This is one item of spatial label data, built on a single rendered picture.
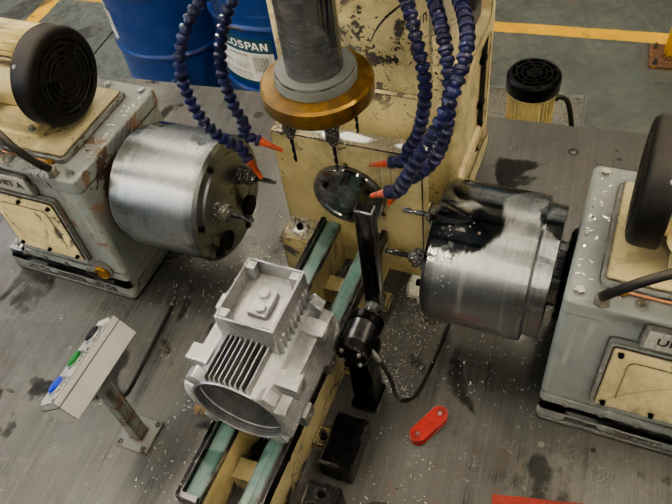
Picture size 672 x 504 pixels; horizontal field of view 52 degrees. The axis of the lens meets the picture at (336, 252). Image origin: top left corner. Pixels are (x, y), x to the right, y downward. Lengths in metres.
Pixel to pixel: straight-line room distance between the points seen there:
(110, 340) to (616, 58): 2.79
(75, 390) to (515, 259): 0.71
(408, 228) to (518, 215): 0.32
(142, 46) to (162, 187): 1.97
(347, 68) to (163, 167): 0.41
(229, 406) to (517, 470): 0.51
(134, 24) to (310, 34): 2.19
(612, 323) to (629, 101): 2.27
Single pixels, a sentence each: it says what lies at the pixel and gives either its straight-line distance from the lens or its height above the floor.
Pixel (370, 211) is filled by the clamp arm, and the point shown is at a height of 1.25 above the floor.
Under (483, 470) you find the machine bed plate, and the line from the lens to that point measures 1.28.
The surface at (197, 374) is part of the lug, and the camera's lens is 1.08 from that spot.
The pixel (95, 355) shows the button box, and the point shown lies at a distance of 1.18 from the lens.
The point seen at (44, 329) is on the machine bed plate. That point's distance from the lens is 1.63.
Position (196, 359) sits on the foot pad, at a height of 1.07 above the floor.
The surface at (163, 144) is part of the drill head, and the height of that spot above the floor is 1.16.
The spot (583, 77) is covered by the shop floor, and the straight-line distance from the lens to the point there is 3.35.
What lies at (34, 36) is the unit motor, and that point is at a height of 1.37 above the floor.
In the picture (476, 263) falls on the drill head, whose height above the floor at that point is 1.13.
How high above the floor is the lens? 1.98
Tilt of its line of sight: 50 degrees down
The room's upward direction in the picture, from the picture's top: 10 degrees counter-clockwise
